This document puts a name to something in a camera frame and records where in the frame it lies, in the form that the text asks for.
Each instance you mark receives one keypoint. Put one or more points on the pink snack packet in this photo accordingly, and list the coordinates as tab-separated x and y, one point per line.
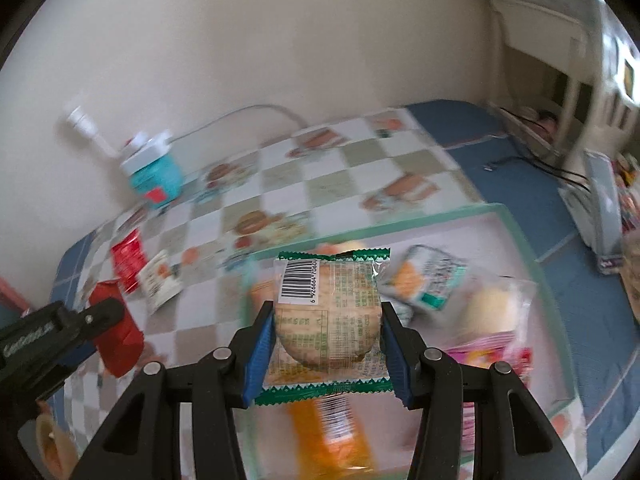
480	355

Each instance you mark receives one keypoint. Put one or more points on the teal box with white top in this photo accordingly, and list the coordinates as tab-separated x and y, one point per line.
155	180

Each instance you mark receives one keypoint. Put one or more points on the white and grey box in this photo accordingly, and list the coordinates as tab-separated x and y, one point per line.
597	210

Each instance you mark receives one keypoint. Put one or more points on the red box-shaped packet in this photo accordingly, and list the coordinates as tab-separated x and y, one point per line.
117	340

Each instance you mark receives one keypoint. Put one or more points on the yellow cake clear packet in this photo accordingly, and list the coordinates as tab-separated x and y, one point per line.
492	307

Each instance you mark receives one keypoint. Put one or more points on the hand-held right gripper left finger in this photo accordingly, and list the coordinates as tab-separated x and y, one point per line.
260	350

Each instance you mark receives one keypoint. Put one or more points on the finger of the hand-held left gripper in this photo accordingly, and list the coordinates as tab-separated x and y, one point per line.
95	317

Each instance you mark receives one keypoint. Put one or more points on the white snack packet orange print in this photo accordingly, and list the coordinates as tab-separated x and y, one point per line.
160	280

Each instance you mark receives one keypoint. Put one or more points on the white snack packet green edge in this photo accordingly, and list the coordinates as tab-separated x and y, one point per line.
425	277

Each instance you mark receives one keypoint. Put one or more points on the round biscuit packet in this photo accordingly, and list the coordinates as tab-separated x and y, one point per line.
327	310

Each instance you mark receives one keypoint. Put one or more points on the red snack bag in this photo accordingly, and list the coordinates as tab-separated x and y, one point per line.
127	260

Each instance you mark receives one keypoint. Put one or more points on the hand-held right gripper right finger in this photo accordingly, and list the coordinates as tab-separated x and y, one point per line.
395	355

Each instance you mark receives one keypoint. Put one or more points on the clear plastic tray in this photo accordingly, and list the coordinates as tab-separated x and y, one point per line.
500	240

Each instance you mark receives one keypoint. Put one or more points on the white wall plug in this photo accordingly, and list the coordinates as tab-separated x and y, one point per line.
85	127

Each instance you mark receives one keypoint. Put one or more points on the pink thing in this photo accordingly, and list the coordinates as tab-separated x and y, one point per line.
12	295

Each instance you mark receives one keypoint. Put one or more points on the white shelf unit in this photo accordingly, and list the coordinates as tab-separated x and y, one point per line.
560	35

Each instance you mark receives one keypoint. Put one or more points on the small white and red adapter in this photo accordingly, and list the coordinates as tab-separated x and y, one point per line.
137	142

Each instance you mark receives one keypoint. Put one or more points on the colourful snack bag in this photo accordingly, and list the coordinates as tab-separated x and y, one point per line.
631	195

